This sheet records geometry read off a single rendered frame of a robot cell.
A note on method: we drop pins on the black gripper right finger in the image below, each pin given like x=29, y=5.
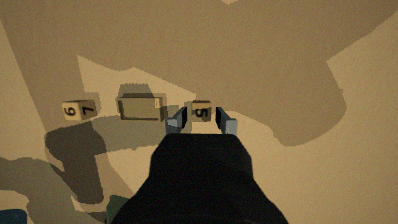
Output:
x=226, y=124

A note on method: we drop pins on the beige number cube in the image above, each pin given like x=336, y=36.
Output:
x=201, y=111
x=78, y=110

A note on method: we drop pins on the tan shallow rectangular tray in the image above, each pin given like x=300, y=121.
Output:
x=140, y=109

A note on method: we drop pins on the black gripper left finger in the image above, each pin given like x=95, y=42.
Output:
x=176, y=123

